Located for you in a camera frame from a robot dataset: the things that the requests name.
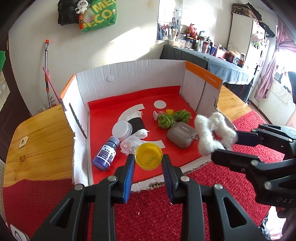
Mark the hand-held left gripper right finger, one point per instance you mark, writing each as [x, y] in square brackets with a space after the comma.
[168, 178]

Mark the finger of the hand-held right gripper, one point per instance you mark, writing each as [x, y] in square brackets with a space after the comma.
[231, 160]
[247, 138]

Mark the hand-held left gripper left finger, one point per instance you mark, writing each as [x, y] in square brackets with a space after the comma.
[129, 178]

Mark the yellow bottle cap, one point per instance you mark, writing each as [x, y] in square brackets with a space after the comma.
[148, 157]

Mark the white fluffy scrunchie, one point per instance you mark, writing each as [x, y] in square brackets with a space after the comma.
[205, 141]

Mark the small clear plastic box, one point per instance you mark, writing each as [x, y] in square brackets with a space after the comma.
[129, 144]

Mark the blue bottle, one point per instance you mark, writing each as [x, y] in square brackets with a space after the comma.
[105, 155]

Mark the brown eyeshadow case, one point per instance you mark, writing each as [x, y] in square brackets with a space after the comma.
[180, 136]

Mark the white round tin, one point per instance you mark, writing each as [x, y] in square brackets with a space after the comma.
[121, 129]

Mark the black and white cloth roll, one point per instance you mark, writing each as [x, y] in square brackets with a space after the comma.
[136, 124]

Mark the green yarn ball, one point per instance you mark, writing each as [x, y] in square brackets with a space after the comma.
[183, 115]
[166, 121]

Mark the pink yellow suction toy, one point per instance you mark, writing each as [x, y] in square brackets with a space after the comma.
[155, 115]

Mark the orange cardboard box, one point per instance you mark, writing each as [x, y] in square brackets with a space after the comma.
[104, 111]

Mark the red knitted cloth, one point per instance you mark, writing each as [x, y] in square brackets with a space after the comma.
[148, 220]

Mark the pink curtain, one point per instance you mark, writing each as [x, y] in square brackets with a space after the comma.
[270, 74]

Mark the grey cloth covered sideboard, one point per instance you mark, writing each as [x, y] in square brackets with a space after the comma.
[219, 67]

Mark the row of cosmetic bottles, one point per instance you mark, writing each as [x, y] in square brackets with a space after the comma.
[208, 47]

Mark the white green plush toy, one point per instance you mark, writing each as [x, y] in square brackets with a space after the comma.
[258, 39]

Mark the tall standing mirror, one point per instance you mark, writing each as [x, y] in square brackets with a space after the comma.
[240, 32]

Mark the black garment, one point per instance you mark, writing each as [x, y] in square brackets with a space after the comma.
[263, 25]

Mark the red plush toy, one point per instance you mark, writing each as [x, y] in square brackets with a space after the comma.
[192, 30]

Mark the small white device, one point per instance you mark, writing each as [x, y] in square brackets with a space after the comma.
[19, 234]

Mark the metal pole with orange tip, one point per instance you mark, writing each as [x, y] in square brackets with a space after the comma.
[47, 69]

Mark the beige paper bag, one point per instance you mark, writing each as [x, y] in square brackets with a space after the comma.
[4, 85]

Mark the orange tassel charm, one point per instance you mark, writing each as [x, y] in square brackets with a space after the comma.
[82, 22]

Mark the green shopping bag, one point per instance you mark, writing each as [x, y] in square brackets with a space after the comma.
[101, 16]

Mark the black bag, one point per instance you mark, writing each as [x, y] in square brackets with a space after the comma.
[67, 14]

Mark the white panda charm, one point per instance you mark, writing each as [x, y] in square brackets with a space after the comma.
[81, 5]

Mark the wall mirror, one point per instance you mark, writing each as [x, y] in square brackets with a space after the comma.
[170, 16]

